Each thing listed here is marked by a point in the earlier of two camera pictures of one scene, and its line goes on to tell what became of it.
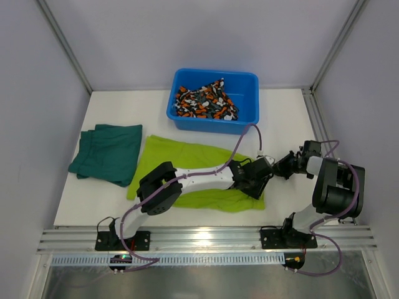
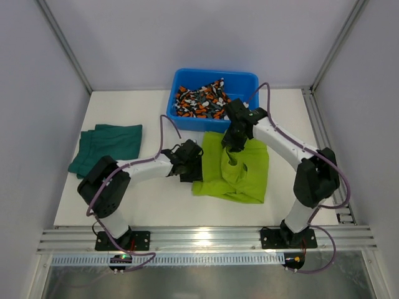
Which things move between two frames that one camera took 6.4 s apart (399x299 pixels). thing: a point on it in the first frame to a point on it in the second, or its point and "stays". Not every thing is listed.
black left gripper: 255,185 to 193,168
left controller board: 121,258 stays
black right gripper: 293,163 to 234,142
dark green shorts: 110,152 stays
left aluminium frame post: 65,43 stays
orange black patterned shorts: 209,101 stays
